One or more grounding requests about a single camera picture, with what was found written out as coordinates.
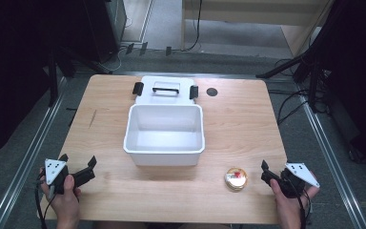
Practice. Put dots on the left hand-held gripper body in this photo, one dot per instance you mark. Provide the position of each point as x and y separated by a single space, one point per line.
56 173

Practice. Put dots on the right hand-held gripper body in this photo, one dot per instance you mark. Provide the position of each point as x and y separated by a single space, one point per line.
294 178

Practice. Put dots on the person's right hand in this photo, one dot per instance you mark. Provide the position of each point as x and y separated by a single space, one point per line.
289 206

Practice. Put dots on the person's left hand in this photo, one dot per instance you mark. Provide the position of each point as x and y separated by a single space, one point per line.
66 203

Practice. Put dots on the white plastic storage box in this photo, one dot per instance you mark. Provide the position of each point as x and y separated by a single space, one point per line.
163 133

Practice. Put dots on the black tripod stand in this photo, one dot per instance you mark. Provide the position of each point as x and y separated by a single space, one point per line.
314 82
53 79

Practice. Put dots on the black round table grommet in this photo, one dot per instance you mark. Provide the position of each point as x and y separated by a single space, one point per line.
212 92

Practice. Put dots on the white box lid black latches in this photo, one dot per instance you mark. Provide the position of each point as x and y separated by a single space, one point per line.
166 98

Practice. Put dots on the dark curtain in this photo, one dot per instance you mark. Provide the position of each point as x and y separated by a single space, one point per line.
12 63
359 79

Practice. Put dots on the black cabinet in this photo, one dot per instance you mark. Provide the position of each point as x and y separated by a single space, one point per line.
108 28

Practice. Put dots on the light wooden furniture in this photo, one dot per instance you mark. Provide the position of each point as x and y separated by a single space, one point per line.
235 16

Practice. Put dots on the metal floor rail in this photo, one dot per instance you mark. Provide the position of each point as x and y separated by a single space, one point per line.
25 162
330 149

